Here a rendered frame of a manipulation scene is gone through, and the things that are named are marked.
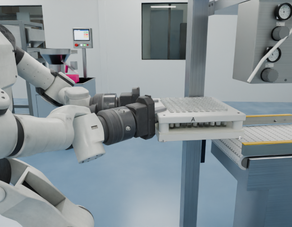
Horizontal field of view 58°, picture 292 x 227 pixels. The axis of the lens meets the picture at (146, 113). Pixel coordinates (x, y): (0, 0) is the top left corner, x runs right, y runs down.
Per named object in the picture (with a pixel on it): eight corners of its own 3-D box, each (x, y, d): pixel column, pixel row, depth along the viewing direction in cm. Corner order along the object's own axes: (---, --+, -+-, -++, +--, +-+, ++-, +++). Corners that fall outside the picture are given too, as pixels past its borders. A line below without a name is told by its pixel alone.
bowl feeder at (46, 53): (37, 81, 315) (34, 49, 305) (50, 77, 350) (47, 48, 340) (77, 81, 312) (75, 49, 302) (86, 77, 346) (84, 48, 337)
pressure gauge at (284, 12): (276, 20, 60) (278, 2, 59) (273, 20, 61) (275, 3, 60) (291, 20, 61) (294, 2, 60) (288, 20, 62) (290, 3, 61)
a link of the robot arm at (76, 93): (93, 117, 87) (83, 108, 98) (91, 90, 84) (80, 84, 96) (73, 120, 84) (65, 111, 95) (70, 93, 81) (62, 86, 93)
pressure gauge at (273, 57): (265, 62, 62) (267, 46, 61) (262, 62, 64) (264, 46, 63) (280, 62, 63) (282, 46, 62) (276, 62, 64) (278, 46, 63)
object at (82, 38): (75, 79, 333) (71, 27, 317) (77, 78, 343) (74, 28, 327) (92, 79, 332) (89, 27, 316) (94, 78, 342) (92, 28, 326)
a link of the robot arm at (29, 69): (50, 101, 115) (2, 71, 100) (68, 78, 116) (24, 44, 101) (59, 110, 107) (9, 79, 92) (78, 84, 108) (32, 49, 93)
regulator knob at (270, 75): (265, 83, 62) (267, 64, 61) (259, 81, 65) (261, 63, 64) (278, 83, 63) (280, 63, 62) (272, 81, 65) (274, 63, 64)
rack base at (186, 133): (212, 115, 98) (212, 109, 97) (244, 138, 74) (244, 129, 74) (147, 117, 95) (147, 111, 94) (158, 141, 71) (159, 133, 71)
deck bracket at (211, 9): (212, 14, 86) (212, -1, 84) (206, 16, 90) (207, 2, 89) (214, 14, 86) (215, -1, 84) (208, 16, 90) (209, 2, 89)
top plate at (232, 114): (212, 102, 97) (213, 96, 96) (245, 121, 73) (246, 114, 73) (147, 103, 93) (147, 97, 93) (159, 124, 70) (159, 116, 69)
